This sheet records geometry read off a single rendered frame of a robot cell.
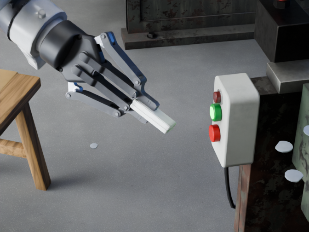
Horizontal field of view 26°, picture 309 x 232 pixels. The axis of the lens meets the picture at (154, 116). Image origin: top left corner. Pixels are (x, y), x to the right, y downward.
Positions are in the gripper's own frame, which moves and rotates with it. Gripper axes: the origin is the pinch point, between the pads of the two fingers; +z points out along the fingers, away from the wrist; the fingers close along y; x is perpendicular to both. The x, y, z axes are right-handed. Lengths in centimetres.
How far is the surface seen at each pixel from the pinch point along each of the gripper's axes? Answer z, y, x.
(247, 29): -17, -12, 145
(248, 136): 13.4, 4.9, 4.5
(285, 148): 18.8, 11.9, -10.9
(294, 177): 21.7, 11.3, -15.6
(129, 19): -50, -29, 125
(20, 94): -35, -31, 35
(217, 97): 6.4, 7.6, 2.3
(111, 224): -3, -50, 47
